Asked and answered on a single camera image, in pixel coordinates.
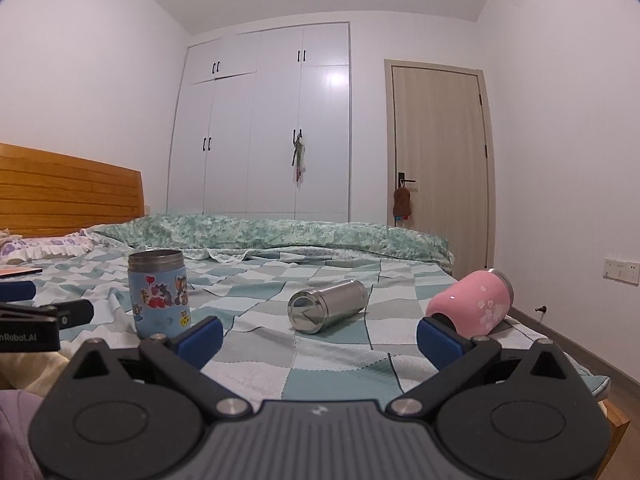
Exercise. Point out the wooden bed frame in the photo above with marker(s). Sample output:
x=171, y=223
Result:
x=617, y=417

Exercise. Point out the blue cartoon sticker cup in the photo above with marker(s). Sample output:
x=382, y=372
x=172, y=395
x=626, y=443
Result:
x=157, y=295

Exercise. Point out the white wall socket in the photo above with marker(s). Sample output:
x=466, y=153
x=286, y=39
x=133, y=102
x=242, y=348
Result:
x=620, y=269

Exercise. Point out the wooden headboard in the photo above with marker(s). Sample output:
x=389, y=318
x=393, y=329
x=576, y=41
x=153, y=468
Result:
x=65, y=192

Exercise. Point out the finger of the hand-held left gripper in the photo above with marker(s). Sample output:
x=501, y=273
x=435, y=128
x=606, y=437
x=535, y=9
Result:
x=15, y=290
x=75, y=312

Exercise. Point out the pink floral cup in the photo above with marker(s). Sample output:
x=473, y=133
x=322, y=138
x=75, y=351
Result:
x=472, y=307

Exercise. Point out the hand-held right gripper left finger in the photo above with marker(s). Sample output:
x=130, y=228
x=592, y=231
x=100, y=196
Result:
x=202, y=342

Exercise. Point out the green floral quilt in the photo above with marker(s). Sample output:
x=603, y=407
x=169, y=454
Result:
x=280, y=235

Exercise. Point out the metal door stopper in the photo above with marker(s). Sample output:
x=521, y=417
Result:
x=540, y=309

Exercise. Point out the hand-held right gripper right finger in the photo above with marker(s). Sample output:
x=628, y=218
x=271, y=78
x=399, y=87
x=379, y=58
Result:
x=440, y=342

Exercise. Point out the light wooden door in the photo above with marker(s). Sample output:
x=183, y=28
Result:
x=440, y=170

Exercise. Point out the white wardrobe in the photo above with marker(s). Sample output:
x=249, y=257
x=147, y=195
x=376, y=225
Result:
x=260, y=125

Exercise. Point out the purple floral pillow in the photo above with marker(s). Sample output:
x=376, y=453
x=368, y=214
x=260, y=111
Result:
x=35, y=247

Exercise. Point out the flat dark phone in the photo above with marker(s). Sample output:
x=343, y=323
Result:
x=17, y=271

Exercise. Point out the hanging key bunch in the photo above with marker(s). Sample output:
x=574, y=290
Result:
x=298, y=157

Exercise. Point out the person's left forearm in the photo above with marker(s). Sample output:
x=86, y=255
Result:
x=30, y=367

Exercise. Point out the person's purple clothing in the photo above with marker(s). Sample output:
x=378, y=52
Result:
x=15, y=435

